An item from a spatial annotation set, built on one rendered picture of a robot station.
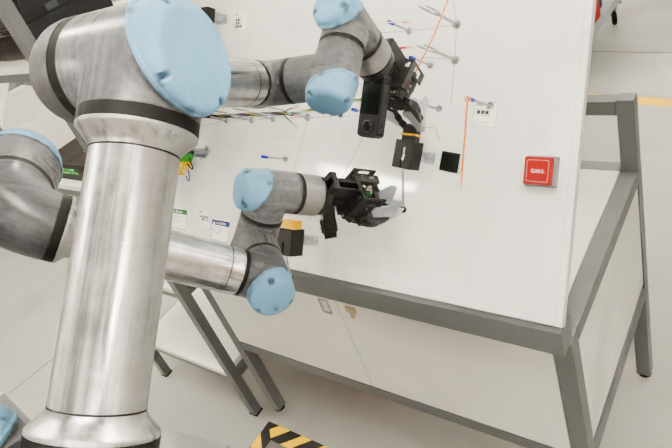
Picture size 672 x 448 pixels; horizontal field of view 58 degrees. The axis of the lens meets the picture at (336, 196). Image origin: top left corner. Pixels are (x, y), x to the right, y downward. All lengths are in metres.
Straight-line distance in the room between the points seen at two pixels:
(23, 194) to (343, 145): 0.75
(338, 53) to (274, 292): 0.38
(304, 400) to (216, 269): 1.51
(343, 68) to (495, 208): 0.45
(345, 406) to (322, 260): 0.97
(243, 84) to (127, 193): 0.39
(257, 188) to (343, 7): 0.32
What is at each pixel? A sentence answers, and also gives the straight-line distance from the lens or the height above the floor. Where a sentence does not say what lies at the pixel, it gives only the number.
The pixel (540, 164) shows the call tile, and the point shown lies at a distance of 1.14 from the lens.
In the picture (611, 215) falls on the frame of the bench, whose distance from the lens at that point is 1.52.
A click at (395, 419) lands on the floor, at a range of 2.22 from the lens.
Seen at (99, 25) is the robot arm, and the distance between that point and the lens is 0.62.
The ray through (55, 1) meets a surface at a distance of 1.85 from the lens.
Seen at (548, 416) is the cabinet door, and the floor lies 0.52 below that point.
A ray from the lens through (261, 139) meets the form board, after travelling 1.57.
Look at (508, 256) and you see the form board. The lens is 1.20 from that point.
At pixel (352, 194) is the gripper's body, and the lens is 1.09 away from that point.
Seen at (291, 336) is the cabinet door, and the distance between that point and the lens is 1.85.
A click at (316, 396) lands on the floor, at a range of 2.38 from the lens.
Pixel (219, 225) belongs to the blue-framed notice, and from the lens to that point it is 1.68.
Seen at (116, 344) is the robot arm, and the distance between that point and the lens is 0.56.
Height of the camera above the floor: 1.75
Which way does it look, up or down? 31 degrees down
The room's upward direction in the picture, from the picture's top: 21 degrees counter-clockwise
